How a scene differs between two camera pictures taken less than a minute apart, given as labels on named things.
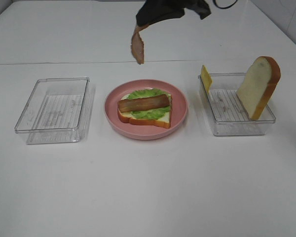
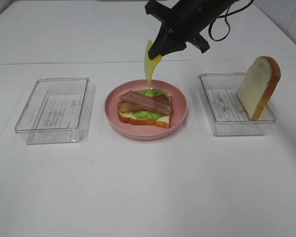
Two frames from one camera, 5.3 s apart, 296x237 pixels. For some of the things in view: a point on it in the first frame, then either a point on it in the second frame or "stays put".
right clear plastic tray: [229, 115] stays put
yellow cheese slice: [206, 79] -> [150, 64]
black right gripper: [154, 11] -> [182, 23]
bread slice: [258, 86] stays put
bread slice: [127, 117] stays put
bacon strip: [137, 44] -> [146, 102]
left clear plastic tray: [59, 110] stays put
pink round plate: [179, 113] stays put
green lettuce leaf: [154, 114] stays put
